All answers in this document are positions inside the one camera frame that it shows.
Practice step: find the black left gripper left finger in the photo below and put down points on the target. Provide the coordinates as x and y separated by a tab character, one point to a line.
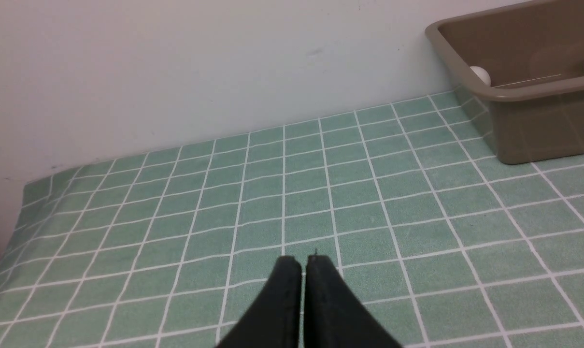
273	318

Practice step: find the green checkered tablecloth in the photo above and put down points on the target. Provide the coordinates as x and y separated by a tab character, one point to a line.
445	245

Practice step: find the olive green plastic bin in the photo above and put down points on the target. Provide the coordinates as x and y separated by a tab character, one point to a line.
534	53

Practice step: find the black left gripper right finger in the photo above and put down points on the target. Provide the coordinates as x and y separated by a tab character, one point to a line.
333	316

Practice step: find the white ping-pong ball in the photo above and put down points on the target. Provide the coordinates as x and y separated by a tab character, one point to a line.
483	74

